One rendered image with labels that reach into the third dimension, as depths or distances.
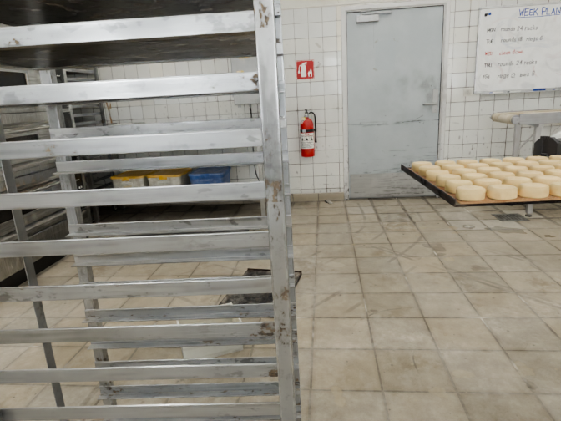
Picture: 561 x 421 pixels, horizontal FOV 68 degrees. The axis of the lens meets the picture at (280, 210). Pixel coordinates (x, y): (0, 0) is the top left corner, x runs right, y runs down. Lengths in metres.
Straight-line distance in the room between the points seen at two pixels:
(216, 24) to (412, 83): 4.31
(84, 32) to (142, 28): 0.09
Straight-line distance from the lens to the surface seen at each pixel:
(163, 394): 1.49
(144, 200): 0.78
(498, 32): 5.16
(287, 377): 0.85
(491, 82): 5.13
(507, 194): 0.85
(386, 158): 4.96
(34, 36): 0.83
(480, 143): 5.15
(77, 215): 1.33
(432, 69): 5.00
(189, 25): 0.74
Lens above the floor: 1.20
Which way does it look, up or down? 15 degrees down
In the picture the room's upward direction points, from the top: 3 degrees counter-clockwise
